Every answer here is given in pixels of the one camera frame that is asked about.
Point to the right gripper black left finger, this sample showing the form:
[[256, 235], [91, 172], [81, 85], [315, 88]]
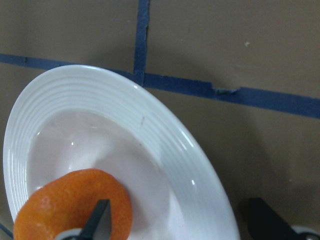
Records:
[[99, 224]]

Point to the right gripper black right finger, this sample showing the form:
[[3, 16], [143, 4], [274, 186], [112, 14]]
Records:
[[265, 224]]

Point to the orange fruit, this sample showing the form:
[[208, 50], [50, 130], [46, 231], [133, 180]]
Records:
[[67, 203]]

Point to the white ceramic plate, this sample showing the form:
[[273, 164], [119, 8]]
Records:
[[78, 117]]

